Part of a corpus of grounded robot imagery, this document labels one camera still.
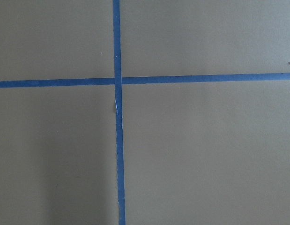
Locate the blue tape strip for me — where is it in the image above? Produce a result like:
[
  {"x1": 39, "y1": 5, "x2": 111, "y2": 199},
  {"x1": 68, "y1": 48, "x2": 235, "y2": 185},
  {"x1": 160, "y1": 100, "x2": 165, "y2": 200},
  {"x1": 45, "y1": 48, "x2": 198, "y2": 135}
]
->
[
  {"x1": 112, "y1": 0, "x2": 126, "y2": 225},
  {"x1": 0, "y1": 72, "x2": 290, "y2": 89}
]

